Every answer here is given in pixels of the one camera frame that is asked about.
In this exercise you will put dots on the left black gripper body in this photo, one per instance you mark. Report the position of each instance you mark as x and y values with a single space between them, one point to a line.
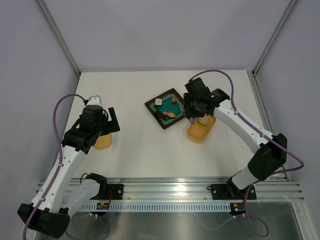
103 128

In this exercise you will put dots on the square teal black plate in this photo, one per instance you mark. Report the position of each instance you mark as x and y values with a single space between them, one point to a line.
167 107

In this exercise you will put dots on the orange lunch box base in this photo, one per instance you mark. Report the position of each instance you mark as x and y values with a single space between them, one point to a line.
198 133

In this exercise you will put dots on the white rice ball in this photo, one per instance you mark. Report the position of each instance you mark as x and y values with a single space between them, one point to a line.
203 121

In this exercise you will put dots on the grilled salmon slice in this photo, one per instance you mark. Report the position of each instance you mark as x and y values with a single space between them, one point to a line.
170 114

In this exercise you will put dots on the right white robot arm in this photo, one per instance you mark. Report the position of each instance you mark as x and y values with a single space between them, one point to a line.
268 149

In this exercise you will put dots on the white tofu cube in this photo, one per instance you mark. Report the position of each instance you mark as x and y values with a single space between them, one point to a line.
158 102

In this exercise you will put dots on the aluminium frame post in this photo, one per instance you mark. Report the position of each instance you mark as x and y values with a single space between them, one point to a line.
275 35
48 17

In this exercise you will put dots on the right aluminium frame post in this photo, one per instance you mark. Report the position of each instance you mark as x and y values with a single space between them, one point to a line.
275 35

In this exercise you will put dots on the orange lunch box lid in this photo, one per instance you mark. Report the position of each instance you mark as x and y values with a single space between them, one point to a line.
103 142

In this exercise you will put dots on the metal tongs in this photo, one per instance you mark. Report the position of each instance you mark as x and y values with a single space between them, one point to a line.
192 120

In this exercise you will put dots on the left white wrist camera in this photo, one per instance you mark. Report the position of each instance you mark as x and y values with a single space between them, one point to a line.
94 100

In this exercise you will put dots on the white slotted cable duct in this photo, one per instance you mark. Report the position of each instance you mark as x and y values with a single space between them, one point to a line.
164 207

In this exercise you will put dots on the left aluminium frame post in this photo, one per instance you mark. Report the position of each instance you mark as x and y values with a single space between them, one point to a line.
48 17

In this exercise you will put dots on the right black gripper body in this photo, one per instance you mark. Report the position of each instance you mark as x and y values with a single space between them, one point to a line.
191 107

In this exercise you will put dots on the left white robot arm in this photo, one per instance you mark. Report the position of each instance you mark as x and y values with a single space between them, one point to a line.
50 211

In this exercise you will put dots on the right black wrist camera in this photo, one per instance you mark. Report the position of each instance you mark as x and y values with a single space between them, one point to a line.
196 88

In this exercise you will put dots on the black seaweed piece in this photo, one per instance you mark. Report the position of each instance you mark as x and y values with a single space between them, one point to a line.
160 115

